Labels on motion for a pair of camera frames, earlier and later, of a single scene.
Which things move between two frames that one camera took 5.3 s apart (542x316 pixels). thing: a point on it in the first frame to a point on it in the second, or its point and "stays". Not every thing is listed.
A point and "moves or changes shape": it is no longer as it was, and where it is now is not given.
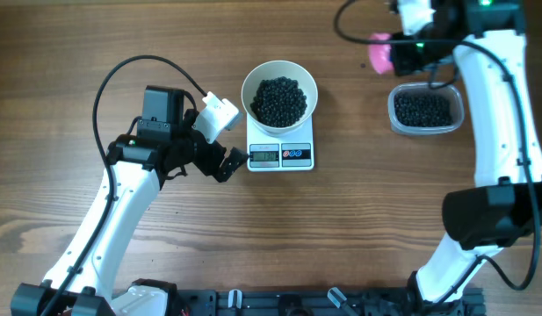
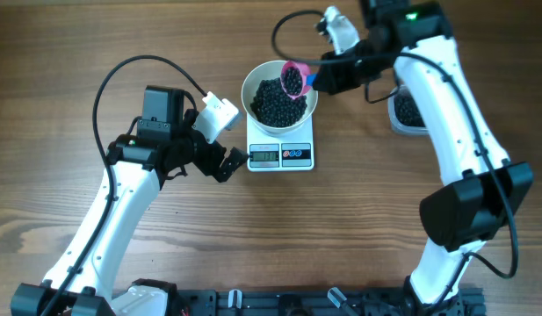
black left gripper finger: x=234 y=159 stays
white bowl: x=295 y=71 stays
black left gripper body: x=195 y=147 stays
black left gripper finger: x=224 y=171 stays
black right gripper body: x=412 y=58 to x=363 y=67
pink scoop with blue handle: x=379 y=53 moves or changes shape
